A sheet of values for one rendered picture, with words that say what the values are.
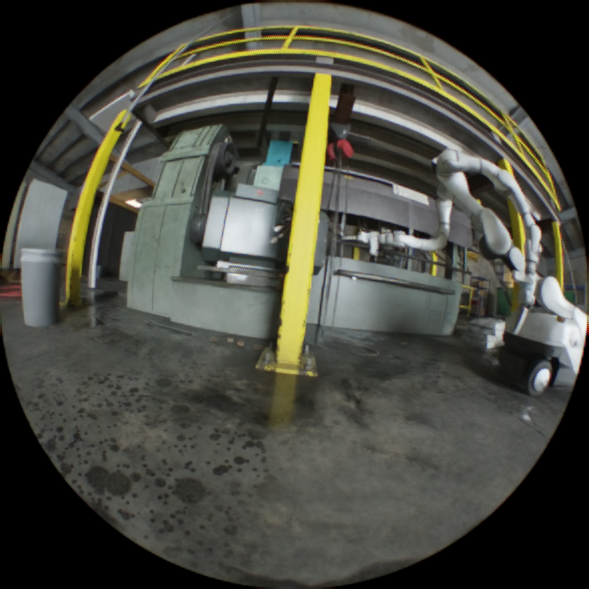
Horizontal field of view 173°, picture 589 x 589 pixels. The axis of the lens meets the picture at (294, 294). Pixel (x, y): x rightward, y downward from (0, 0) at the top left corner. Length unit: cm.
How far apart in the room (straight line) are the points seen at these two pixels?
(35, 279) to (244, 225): 122
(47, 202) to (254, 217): 567
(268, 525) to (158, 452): 23
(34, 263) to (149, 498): 111
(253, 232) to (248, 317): 48
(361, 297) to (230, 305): 110
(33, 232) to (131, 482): 581
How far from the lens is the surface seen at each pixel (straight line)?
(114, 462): 44
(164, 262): 147
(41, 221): 608
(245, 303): 109
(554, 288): 128
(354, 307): 172
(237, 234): 111
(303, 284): 73
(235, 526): 35
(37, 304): 128
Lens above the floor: 33
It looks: 3 degrees down
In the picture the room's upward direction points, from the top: 7 degrees clockwise
